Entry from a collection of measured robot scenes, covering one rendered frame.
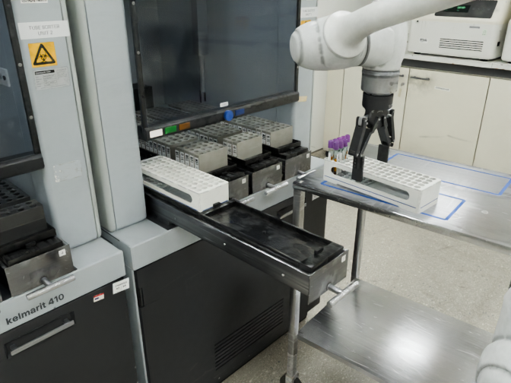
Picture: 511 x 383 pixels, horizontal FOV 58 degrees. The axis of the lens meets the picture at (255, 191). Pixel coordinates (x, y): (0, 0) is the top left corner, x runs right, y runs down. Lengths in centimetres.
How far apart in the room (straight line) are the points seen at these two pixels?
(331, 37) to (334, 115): 269
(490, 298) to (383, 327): 88
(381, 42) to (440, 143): 224
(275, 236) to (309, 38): 44
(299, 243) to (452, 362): 75
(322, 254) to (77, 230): 59
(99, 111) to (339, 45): 56
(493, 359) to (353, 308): 108
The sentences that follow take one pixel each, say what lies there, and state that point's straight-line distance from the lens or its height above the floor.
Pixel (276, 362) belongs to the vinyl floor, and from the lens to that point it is 189.
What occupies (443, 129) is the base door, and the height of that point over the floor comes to 45.
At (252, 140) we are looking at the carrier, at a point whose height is 87.
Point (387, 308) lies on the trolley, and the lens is 175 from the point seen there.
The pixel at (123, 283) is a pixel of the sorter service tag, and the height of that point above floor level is 65.
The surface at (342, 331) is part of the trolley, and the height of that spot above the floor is 28.
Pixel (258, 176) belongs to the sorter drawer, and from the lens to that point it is 141.
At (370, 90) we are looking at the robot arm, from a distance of 118.
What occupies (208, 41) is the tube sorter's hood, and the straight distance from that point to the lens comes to 129.
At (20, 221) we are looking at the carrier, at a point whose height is 86.
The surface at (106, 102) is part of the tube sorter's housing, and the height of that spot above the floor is 107.
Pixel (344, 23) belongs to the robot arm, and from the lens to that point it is 102.
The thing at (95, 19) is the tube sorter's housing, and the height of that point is 125.
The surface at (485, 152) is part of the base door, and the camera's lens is 324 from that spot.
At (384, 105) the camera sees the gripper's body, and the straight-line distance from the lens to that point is 119.
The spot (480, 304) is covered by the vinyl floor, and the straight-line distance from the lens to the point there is 238.
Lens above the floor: 132
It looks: 24 degrees down
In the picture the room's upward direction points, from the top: straight up
